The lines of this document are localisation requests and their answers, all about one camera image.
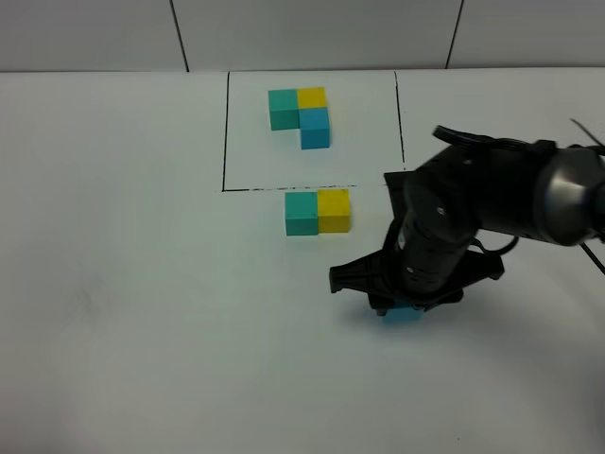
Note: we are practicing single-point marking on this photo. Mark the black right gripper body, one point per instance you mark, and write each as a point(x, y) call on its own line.
point(411, 272)

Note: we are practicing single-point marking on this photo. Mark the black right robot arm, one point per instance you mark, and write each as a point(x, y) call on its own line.
point(536, 191)

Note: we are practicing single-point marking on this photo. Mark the blue template block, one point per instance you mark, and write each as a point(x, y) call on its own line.
point(315, 131)

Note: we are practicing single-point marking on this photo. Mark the yellow template block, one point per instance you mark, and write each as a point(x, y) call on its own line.
point(311, 98)

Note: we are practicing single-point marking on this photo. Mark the green template block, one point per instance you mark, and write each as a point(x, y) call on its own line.
point(283, 110)

